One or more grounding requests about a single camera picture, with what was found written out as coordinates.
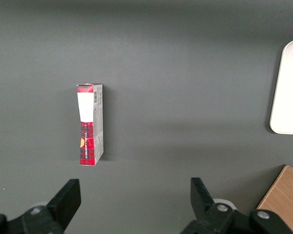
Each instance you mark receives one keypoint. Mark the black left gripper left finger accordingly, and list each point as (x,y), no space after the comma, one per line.
(63,200)

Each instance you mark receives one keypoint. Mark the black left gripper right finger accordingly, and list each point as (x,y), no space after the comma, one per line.
(205,202)

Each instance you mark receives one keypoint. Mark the wooden drawer cabinet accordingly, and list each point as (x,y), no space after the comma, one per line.
(284,195)

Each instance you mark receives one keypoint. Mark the red plaid cardboard box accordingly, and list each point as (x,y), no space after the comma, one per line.
(90,126)

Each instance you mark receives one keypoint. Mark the white rectangular tray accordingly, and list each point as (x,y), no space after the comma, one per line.
(289,90)

